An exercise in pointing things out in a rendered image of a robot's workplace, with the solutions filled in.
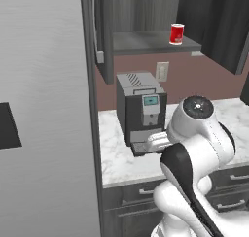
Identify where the red food can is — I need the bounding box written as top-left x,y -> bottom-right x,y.
168,23 -> 186,46

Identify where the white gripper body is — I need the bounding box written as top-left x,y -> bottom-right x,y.
144,131 -> 173,152

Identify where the grey coffee machine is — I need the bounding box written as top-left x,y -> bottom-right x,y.
115,71 -> 168,157

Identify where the grey fridge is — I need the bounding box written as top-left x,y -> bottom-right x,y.
0,0 -> 105,237

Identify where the silver drawer handle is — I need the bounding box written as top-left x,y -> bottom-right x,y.
229,173 -> 249,182
216,199 -> 247,211
138,187 -> 156,196

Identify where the dark open wall cabinet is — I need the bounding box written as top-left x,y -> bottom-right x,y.
110,0 -> 203,57

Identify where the dark grey drawer front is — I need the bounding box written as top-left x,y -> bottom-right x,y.
117,205 -> 165,237
206,189 -> 249,214
121,180 -> 167,206
211,165 -> 249,192

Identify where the dark cabinet door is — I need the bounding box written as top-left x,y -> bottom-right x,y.
92,0 -> 115,85
175,0 -> 249,76

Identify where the white wall outlet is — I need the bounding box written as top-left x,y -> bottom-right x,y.
155,61 -> 170,84

